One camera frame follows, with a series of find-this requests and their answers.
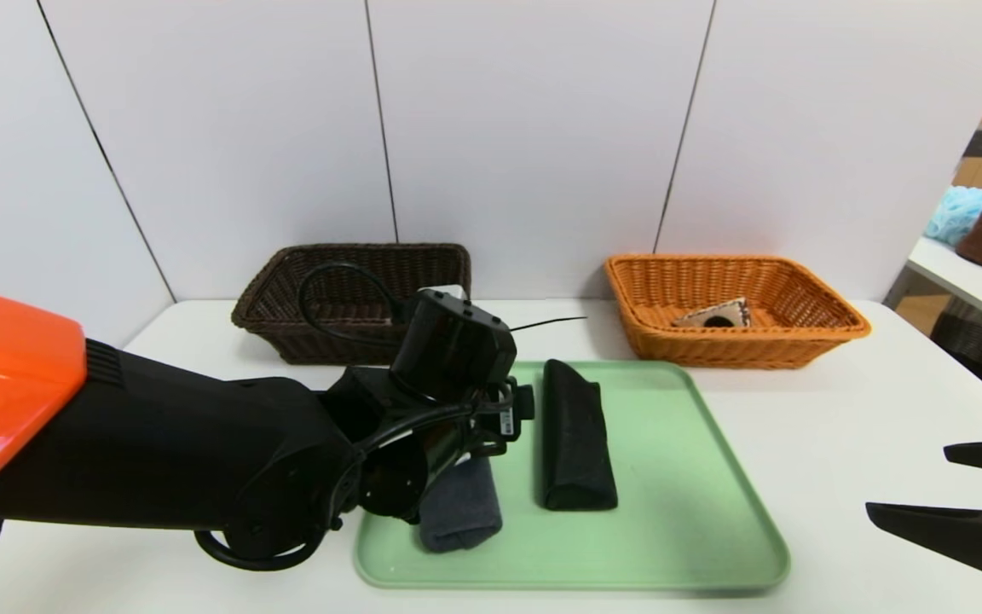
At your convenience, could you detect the chocolate cake slice toy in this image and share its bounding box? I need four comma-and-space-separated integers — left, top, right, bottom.
673, 297, 753, 329

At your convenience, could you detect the dark brown wicker basket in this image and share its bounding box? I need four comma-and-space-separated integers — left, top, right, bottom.
231, 243, 472, 366

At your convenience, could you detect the orange wicker basket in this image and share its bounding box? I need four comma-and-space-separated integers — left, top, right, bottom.
606, 253, 873, 369

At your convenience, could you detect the black folded cloth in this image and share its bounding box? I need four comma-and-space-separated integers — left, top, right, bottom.
542, 359, 620, 513

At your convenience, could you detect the grey folded towel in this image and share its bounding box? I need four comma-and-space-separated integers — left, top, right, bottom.
419, 456, 504, 554

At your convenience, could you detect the light green plastic tray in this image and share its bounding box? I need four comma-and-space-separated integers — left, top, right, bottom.
353, 360, 791, 591

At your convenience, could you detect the light blue bag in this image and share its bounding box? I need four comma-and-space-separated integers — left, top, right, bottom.
926, 186, 982, 246

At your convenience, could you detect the black left camera cable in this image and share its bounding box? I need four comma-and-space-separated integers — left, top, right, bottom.
297, 263, 408, 346

